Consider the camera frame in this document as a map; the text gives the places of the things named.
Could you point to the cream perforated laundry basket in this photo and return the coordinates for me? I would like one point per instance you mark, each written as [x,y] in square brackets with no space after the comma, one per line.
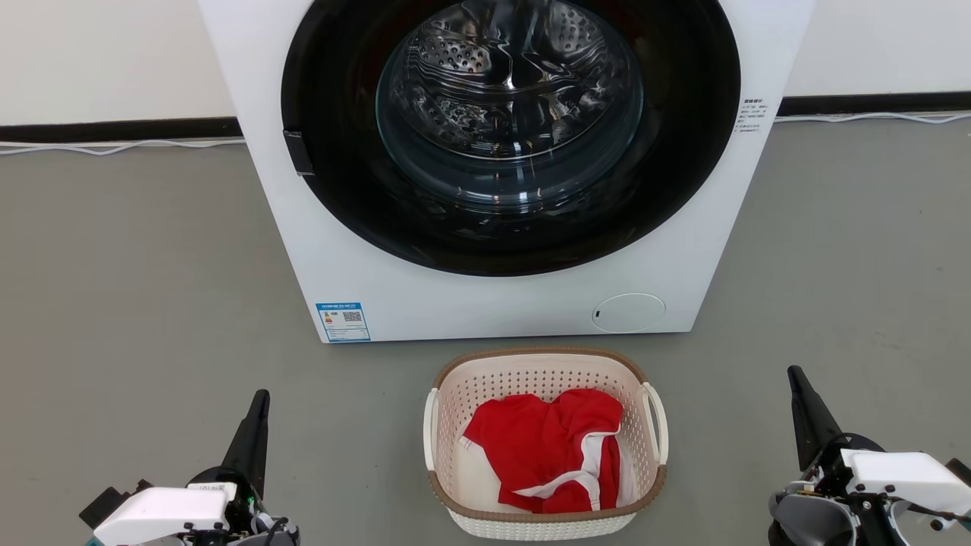
[470,379]

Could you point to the round white filter cover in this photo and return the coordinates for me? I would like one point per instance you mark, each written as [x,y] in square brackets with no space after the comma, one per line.
[628,312]

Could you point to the red garment with white trim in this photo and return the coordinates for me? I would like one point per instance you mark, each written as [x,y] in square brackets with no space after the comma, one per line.
[538,447]

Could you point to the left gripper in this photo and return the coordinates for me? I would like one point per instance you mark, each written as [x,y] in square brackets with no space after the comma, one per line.
[243,512]

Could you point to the white front-load washing machine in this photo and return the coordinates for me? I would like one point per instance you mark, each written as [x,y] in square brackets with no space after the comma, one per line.
[341,265]

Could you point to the grey washer door latch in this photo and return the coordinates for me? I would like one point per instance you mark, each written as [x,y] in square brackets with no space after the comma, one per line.
[298,153]

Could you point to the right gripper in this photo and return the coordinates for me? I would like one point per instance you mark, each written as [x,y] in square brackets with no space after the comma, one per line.
[815,519]

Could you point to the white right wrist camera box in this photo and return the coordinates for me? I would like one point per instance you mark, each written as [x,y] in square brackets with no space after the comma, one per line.
[906,478]

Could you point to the blue energy label sticker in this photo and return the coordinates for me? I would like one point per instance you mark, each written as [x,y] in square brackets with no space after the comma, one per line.
[343,321]

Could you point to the small printed text label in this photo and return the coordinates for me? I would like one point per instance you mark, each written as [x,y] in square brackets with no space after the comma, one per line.
[752,115]

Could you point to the black round glass washer door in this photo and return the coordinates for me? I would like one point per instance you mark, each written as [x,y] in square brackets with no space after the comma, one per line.
[334,114]

